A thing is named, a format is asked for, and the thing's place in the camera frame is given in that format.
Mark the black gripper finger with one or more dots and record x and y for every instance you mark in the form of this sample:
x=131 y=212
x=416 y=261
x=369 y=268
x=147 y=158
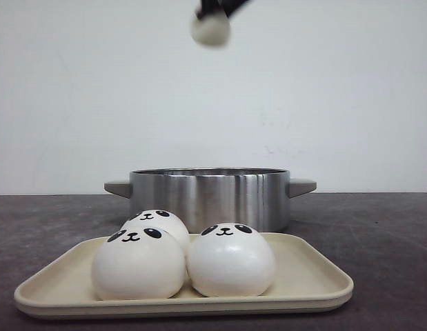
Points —
x=206 y=8
x=231 y=6

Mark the panda bun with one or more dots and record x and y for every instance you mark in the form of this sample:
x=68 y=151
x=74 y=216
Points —
x=230 y=260
x=212 y=31
x=164 y=220
x=142 y=262

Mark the stainless steel steamer pot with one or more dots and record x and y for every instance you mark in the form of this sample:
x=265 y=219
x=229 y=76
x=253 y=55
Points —
x=200 y=197

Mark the cream rectangular tray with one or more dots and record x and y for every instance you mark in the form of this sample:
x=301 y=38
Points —
x=306 y=281

